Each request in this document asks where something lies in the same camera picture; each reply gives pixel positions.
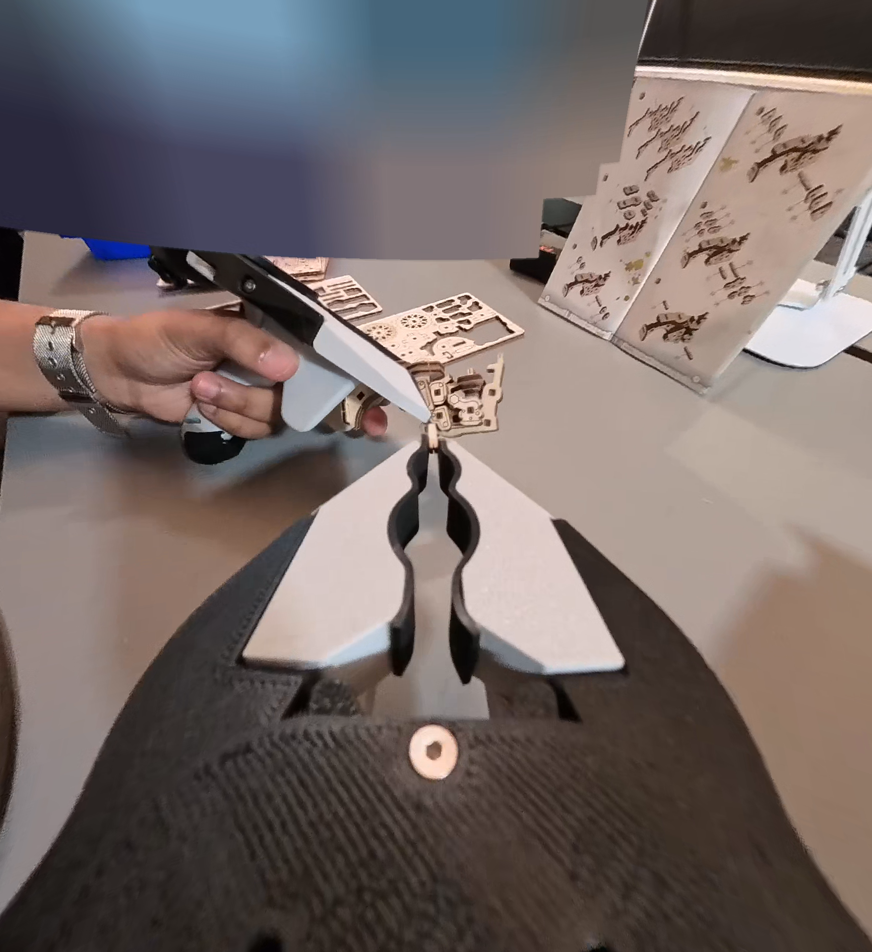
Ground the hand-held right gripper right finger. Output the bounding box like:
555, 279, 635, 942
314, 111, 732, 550
438, 439, 628, 718

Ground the person's left forearm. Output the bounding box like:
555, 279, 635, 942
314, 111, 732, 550
0, 292, 91, 414

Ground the white instruction booklet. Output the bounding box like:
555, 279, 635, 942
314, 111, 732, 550
539, 65, 872, 394

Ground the small wooden parts sheet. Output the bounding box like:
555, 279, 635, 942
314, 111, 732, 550
308, 275, 383, 322

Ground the blue plastic bin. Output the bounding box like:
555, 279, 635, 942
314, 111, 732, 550
82, 238, 150, 263

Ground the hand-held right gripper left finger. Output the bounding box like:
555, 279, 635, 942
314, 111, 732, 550
241, 439, 431, 716

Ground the grey desk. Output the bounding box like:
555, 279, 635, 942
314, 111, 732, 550
0, 223, 872, 952

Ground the silver mesh wristwatch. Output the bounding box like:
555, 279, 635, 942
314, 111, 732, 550
33, 308, 135, 438

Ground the wooden puzzle model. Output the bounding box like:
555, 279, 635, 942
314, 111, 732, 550
341, 353, 507, 440

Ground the white monitor stand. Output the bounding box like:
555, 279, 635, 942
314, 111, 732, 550
745, 160, 872, 369

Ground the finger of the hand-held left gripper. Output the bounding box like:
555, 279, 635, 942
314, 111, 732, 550
314, 305, 434, 425

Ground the large wooden parts sheet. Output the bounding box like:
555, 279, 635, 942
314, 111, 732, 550
358, 292, 526, 373

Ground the person's left hand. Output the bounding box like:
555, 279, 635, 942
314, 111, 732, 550
82, 308, 390, 441

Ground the black box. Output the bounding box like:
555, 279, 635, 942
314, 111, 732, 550
509, 223, 563, 284

